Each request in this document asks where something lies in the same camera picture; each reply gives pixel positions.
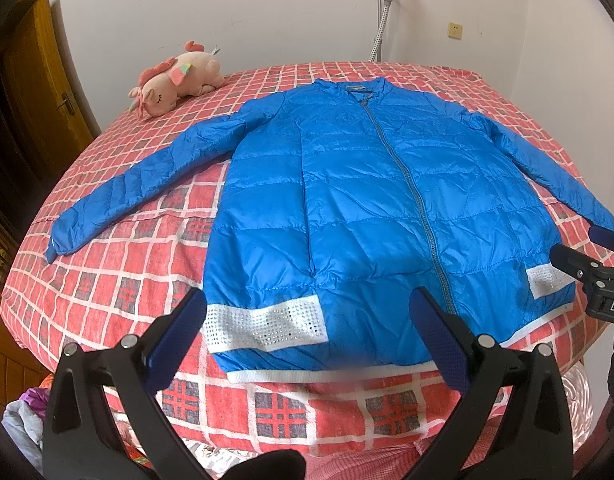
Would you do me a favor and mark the blue puffer jacket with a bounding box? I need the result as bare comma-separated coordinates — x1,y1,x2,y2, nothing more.
46,78,614,382

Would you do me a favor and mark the clothes pile on floor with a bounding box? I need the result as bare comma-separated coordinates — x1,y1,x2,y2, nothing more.
1,374,53,474

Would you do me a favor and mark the wooden cabinet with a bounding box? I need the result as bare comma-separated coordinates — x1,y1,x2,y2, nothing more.
0,199,51,411

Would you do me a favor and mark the wooden door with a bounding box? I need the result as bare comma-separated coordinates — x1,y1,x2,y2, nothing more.
0,0,94,195

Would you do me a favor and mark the pink plush unicorn toy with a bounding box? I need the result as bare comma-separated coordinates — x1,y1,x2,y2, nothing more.
128,40,225,117

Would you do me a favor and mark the yellow wall socket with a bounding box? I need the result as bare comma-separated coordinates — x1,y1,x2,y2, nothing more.
447,22,463,40

